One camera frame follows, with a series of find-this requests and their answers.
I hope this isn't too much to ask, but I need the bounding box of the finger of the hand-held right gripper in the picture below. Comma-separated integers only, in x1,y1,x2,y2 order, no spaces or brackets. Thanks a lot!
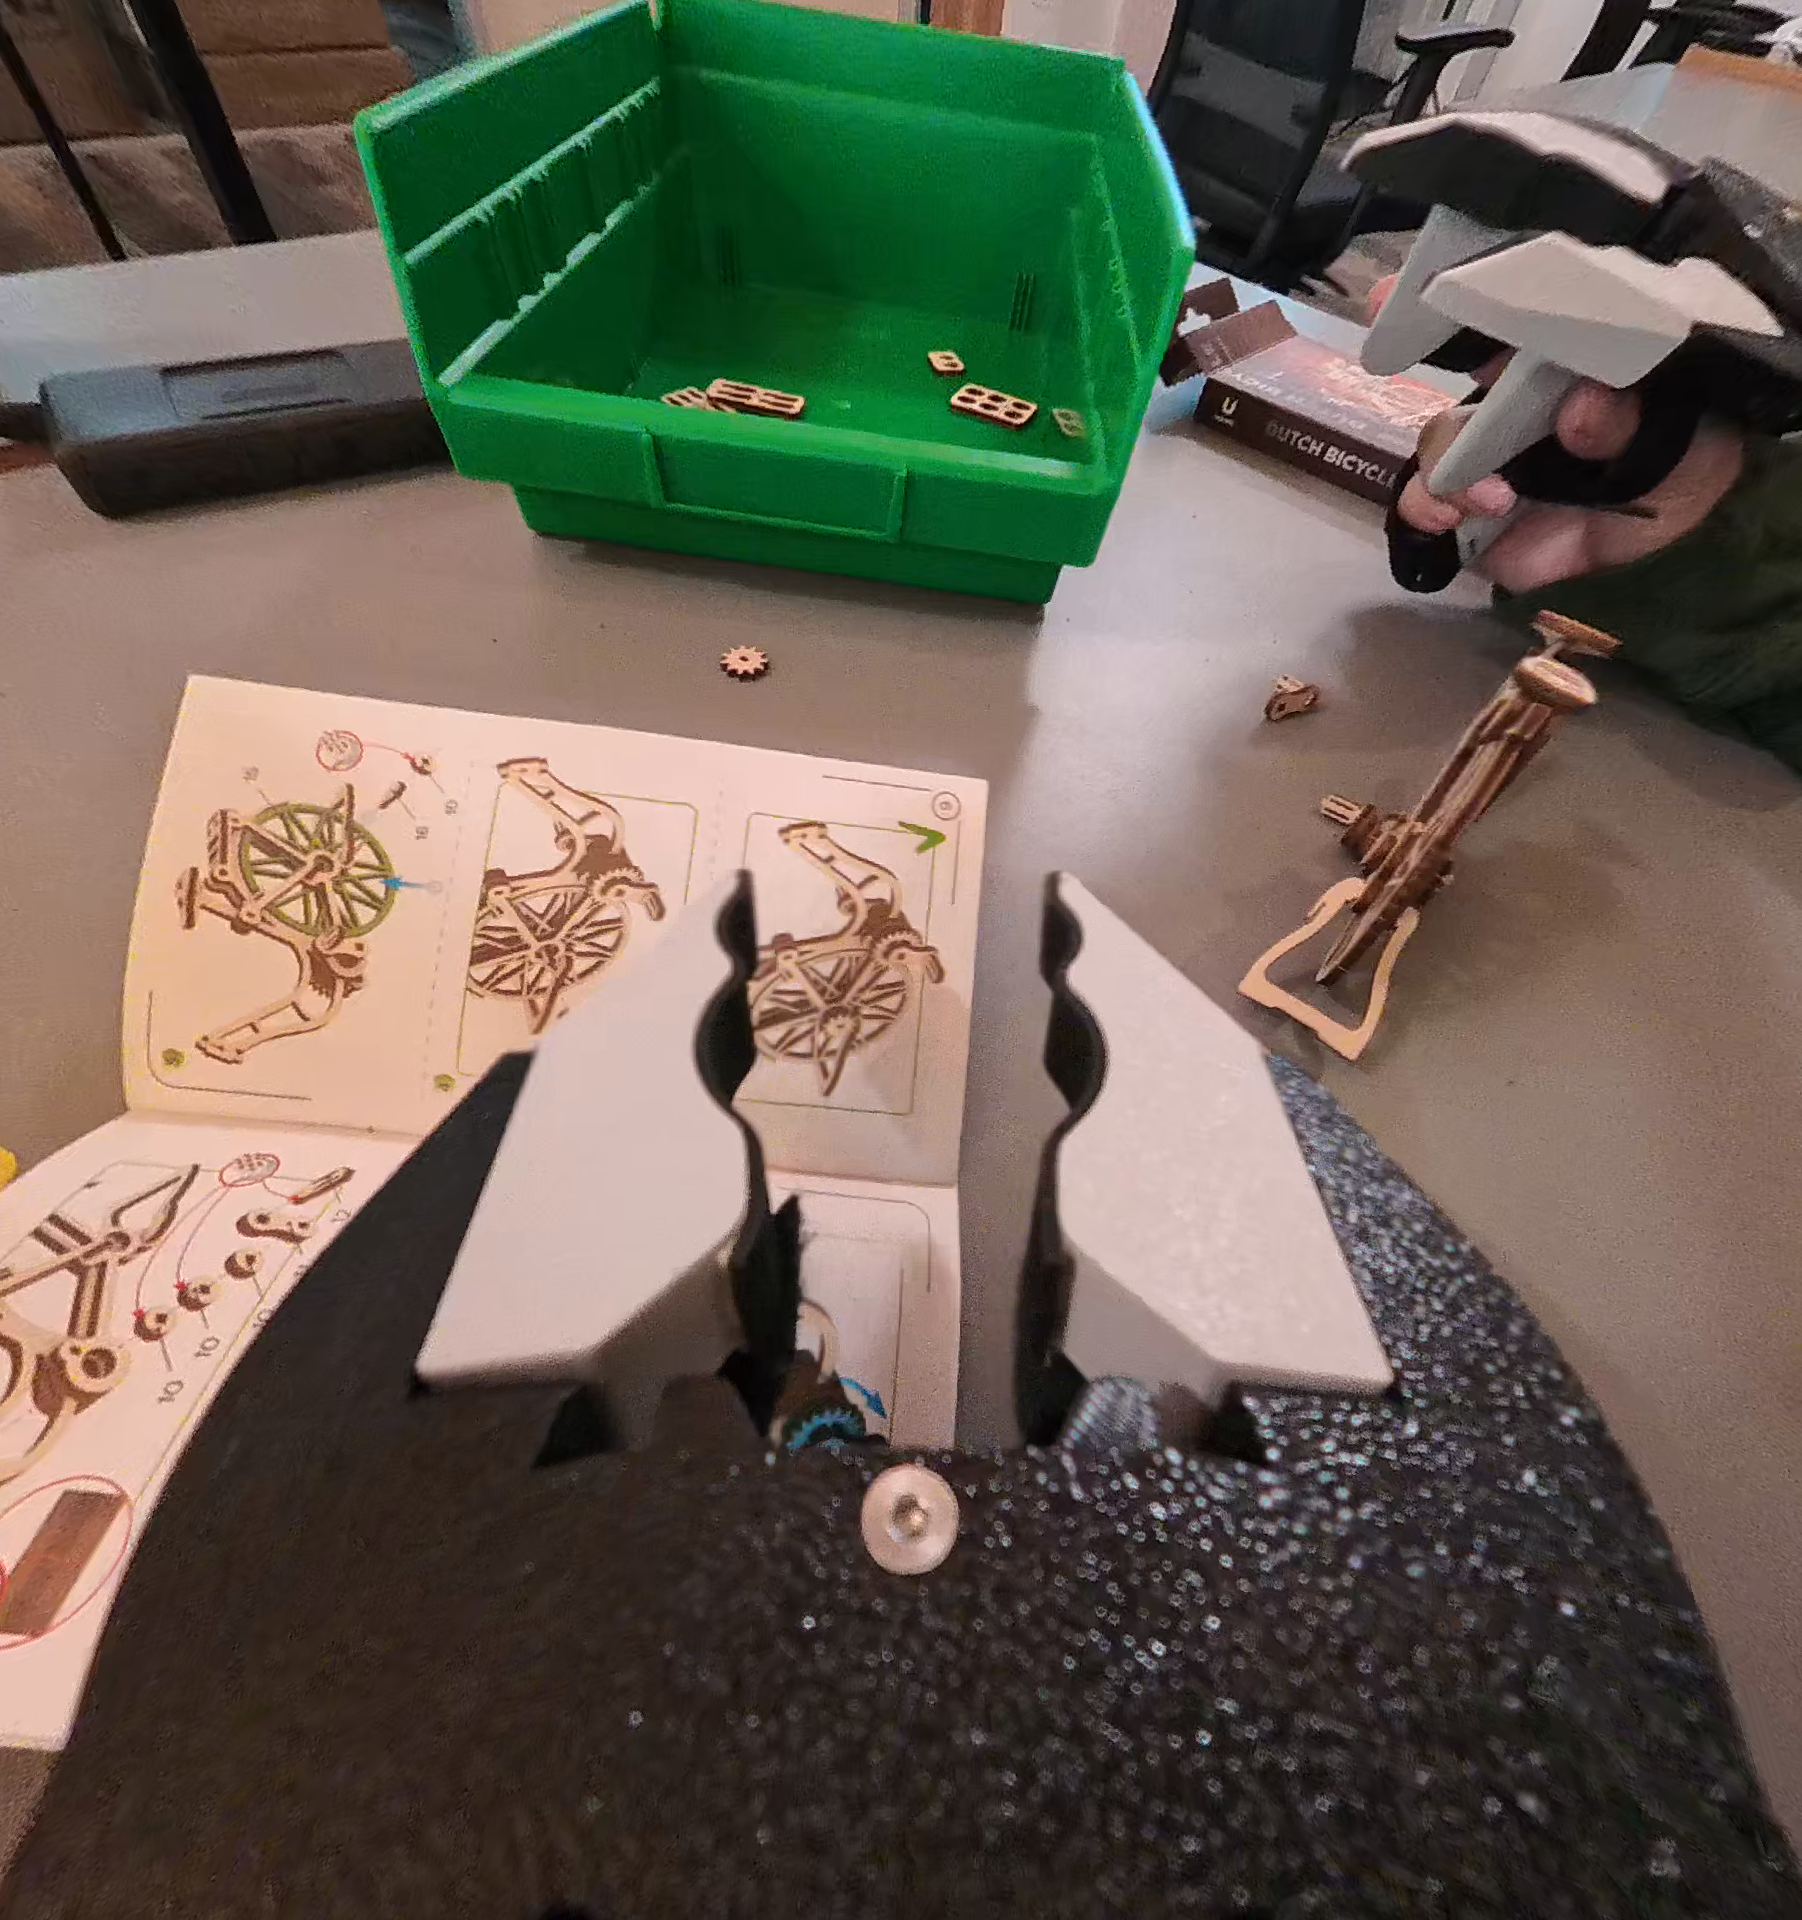
1358,209,1786,394
1341,112,1695,218

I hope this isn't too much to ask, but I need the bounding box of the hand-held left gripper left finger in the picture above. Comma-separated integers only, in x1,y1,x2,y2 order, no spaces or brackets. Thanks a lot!
414,869,802,1451

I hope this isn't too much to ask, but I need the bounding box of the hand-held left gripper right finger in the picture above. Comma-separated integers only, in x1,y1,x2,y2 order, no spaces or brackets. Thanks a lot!
1013,869,1398,1444

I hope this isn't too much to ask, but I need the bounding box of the wooden bicycle frame model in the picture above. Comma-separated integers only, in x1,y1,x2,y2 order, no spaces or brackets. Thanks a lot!
1238,614,1623,1062

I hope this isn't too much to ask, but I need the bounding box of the person's right forearm green sleeve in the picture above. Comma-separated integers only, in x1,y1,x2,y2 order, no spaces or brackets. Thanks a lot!
1489,416,1802,802

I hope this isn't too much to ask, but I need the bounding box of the person's right hand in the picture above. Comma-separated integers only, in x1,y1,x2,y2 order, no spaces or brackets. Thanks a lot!
1365,271,1750,600

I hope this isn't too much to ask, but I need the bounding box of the black office chair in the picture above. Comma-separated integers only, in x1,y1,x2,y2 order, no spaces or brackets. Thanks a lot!
1150,0,1459,297

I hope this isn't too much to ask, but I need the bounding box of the dark puzzle box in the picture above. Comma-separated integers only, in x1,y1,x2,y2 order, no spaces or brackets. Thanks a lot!
1159,276,1474,508

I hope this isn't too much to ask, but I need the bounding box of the assembly instruction booklet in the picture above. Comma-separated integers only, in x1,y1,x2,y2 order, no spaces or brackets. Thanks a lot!
0,679,991,1751

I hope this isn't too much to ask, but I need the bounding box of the green plastic bin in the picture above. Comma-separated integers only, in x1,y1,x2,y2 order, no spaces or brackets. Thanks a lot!
355,0,1198,605

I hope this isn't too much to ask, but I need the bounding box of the black plastic case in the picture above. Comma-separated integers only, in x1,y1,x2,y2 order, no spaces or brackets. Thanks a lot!
39,339,453,519

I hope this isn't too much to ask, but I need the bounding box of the black metal stand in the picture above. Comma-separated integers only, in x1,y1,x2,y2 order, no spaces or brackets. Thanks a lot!
0,0,283,254

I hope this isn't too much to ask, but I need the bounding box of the brown cardboard box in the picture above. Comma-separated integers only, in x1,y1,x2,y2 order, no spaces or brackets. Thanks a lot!
0,0,407,279

